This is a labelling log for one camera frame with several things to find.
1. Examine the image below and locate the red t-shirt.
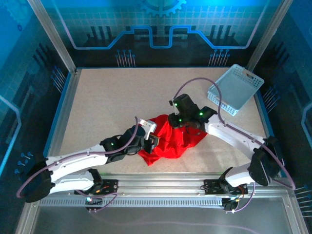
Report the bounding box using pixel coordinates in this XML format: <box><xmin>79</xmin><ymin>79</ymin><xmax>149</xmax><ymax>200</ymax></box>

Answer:
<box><xmin>138</xmin><ymin>114</ymin><xmax>208</xmax><ymax>167</ymax></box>

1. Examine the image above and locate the light blue perforated plastic basket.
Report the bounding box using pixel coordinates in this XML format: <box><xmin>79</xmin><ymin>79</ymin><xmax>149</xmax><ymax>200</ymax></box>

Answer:
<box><xmin>207</xmin><ymin>63</ymin><xmax>265</xmax><ymax>117</ymax></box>

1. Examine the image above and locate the small black electronics module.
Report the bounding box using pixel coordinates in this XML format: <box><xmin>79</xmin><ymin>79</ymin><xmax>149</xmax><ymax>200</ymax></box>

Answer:
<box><xmin>223</xmin><ymin>197</ymin><xmax>239</xmax><ymax>213</ymax></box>
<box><xmin>84</xmin><ymin>197</ymin><xmax>103</xmax><ymax>212</ymax></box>

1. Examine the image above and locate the grey metal sheet panel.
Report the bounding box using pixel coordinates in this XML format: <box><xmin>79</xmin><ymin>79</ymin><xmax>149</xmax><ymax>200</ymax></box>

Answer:
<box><xmin>16</xmin><ymin>192</ymin><xmax>309</xmax><ymax>234</ymax></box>

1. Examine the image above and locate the blue table border trim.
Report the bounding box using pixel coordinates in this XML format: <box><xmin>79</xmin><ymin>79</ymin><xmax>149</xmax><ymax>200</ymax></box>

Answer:
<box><xmin>36</xmin><ymin>66</ymin><xmax>289</xmax><ymax>178</ymax></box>

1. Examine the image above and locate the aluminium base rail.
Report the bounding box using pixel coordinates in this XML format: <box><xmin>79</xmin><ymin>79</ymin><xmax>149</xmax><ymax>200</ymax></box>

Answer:
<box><xmin>31</xmin><ymin>172</ymin><xmax>295</xmax><ymax>198</ymax></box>

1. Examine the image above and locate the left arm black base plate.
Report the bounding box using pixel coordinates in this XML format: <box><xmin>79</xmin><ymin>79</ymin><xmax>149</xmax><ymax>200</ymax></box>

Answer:
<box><xmin>101</xmin><ymin>179</ymin><xmax>120</xmax><ymax>195</ymax></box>

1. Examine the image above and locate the slotted grey cable duct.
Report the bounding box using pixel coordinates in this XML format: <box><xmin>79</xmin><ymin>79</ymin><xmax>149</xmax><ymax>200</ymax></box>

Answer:
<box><xmin>39</xmin><ymin>197</ymin><xmax>229</xmax><ymax>208</ymax></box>

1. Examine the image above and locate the aluminium table side rail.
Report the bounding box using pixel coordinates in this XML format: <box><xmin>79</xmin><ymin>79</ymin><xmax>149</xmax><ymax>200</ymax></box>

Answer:
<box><xmin>253</xmin><ymin>92</ymin><xmax>286</xmax><ymax>176</ymax></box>
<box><xmin>40</xmin><ymin>69</ymin><xmax>82</xmax><ymax>177</ymax></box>

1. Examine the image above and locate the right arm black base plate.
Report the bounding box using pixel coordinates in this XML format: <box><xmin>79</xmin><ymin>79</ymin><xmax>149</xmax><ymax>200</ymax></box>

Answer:
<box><xmin>203</xmin><ymin>179</ymin><xmax>249</xmax><ymax>195</ymax></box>

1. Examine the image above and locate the aluminium frame post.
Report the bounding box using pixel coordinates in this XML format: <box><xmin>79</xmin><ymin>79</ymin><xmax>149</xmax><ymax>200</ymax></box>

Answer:
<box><xmin>26</xmin><ymin>0</ymin><xmax>78</xmax><ymax>74</ymax></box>
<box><xmin>245</xmin><ymin>0</ymin><xmax>295</xmax><ymax>72</ymax></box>

